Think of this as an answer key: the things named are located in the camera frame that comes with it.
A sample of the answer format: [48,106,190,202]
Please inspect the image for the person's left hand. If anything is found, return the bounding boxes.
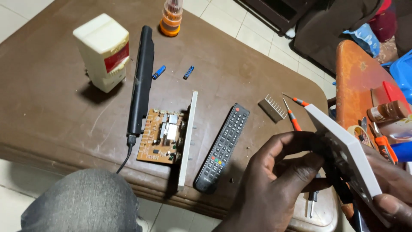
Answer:
[222,131,333,232]

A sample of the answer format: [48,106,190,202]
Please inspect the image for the person's right hand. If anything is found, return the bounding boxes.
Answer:
[362,145,412,232]

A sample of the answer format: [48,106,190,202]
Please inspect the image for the white switch panel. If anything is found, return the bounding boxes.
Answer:
[304,104,391,227]

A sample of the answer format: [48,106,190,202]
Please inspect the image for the black module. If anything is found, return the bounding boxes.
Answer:
[311,130,354,204]

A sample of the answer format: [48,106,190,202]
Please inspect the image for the blue cylinder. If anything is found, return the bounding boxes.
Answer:
[390,141,412,162]

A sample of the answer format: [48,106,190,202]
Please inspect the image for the black remote control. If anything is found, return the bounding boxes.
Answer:
[193,103,250,194]

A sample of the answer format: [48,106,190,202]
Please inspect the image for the beige tape roll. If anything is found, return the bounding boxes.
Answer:
[347,125,375,149]

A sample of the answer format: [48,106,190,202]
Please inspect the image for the brown spice bottle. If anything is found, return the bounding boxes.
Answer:
[367,101,411,124]

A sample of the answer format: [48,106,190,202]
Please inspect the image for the orange precision screwdriver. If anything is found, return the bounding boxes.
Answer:
[283,98,303,131]
[282,92,310,107]

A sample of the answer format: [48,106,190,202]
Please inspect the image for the grey finned heat sink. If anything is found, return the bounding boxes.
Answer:
[258,94,288,123]

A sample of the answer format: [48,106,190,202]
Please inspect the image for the white faceplate with circuit board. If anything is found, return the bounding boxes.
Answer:
[178,91,199,191]

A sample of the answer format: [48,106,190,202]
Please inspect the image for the red plastic box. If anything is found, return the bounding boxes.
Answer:
[382,81,410,104]

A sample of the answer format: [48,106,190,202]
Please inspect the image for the orange worn stool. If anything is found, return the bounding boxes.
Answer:
[336,40,412,168]

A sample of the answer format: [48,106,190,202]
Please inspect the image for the blue plastic container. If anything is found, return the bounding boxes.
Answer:
[389,49,412,104]

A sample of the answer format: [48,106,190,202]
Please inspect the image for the brown circuit board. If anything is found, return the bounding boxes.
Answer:
[136,108,189,165]

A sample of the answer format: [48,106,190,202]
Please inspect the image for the blue plastic bag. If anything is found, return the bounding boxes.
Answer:
[343,23,381,58]

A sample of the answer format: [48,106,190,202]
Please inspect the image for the long black laptop battery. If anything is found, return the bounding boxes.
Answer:
[126,25,155,137]

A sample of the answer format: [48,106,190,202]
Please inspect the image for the dark sofa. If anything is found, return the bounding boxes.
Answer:
[289,0,385,76]

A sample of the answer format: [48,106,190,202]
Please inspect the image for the black low cabinet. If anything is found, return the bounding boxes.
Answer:
[234,0,311,37]

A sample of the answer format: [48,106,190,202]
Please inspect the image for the person's grey jeans leg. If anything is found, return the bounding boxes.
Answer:
[19,168,143,232]

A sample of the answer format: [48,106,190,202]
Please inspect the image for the orange screwdriver bit holder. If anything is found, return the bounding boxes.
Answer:
[160,0,183,37]

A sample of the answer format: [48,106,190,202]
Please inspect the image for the cream adapter box red label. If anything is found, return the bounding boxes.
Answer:
[73,14,130,93]

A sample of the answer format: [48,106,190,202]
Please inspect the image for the orange handled pliers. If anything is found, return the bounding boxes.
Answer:
[370,122,399,165]

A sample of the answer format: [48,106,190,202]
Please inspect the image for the black handled screwdriver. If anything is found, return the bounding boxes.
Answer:
[307,173,321,219]

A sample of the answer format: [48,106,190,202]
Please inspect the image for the black power cable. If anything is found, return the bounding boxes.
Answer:
[116,135,137,174]

